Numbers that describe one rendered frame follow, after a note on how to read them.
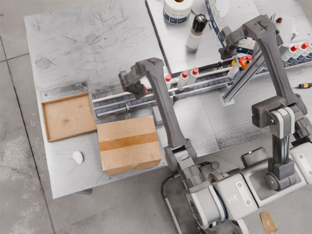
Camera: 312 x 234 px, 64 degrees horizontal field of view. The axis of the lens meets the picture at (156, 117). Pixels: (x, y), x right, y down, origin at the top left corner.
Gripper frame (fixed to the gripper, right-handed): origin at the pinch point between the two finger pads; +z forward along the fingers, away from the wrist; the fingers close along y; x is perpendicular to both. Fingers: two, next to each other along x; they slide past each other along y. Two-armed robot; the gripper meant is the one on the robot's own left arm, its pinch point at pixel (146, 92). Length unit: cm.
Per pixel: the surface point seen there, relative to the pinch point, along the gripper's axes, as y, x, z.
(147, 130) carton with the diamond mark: -28.6, -5.5, -19.0
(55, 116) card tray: 3, 52, -31
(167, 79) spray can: -1.1, -18.1, -3.2
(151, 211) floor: -73, 72, 62
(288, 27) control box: -8, -82, 0
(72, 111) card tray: 4, 44, -24
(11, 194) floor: -25, 159, -13
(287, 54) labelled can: -1, -77, 56
